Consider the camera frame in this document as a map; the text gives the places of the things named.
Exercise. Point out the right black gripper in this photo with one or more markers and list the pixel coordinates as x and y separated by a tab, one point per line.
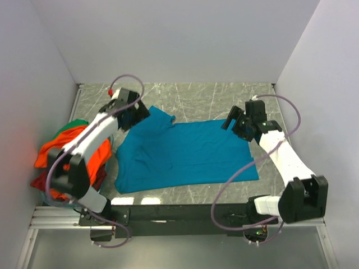
236	113

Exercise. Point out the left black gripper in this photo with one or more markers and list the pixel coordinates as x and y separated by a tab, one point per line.
142	113

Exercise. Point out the blue t shirt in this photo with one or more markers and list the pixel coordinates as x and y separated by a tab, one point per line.
159	152

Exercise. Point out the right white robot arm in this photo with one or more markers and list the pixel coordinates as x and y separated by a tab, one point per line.
305	194

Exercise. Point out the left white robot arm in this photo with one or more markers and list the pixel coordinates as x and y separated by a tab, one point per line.
67	166

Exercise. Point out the orange t shirt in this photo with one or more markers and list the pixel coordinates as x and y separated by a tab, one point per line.
98	159

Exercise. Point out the green t shirt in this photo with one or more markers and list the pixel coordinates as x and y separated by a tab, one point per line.
70	125

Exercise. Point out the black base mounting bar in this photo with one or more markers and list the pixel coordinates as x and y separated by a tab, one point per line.
170	220

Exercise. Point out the clear blue plastic basket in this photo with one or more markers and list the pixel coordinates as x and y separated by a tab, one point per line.
56	202

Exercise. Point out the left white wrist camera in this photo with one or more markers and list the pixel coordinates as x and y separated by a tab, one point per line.
114	93

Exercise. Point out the aluminium frame rail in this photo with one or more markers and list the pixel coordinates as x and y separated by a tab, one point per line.
55	240

